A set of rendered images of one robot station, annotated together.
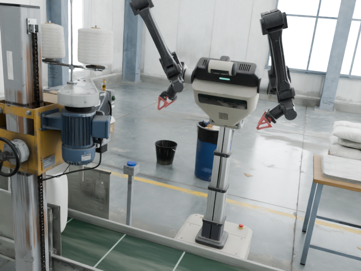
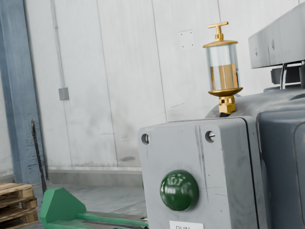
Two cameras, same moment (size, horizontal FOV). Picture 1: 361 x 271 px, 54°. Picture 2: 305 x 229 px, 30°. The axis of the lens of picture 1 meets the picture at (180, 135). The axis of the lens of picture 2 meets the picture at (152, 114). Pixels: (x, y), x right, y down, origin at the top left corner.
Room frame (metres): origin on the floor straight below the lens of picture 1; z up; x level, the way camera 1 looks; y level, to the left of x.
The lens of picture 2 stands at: (2.46, 0.60, 1.36)
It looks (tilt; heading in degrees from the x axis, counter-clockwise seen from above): 3 degrees down; 204
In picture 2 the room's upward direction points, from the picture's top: 7 degrees counter-clockwise
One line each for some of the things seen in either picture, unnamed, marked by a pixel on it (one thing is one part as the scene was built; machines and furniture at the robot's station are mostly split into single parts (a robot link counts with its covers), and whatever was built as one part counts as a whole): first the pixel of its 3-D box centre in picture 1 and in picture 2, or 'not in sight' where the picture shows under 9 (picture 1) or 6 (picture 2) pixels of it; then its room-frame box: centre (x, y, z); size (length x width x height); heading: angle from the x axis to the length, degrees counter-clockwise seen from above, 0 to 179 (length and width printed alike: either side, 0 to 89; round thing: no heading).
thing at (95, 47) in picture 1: (95, 46); not in sight; (1.68, 0.43, 1.61); 0.17 x 0.17 x 0.17
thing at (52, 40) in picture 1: (49, 40); not in sight; (1.76, 0.68, 1.61); 0.15 x 0.14 x 0.17; 71
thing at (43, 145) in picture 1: (40, 130); not in sight; (1.64, 0.69, 1.18); 0.34 x 0.25 x 0.31; 161
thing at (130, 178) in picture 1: (128, 224); not in sight; (2.12, 0.30, 0.39); 0.03 x 0.03 x 0.78; 71
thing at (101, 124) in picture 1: (101, 128); not in sight; (1.55, 0.37, 1.25); 0.10 x 0.08 x 0.12; 6
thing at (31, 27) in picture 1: (34, 26); not in sight; (1.52, 0.65, 1.68); 0.05 x 0.03 x 0.06; 161
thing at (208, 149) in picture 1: (213, 150); not in sight; (4.00, -0.41, 0.32); 0.51 x 0.48 x 0.65; 161
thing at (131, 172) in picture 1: (131, 169); not in sight; (2.12, 0.30, 0.81); 0.08 x 0.08 x 0.06; 71
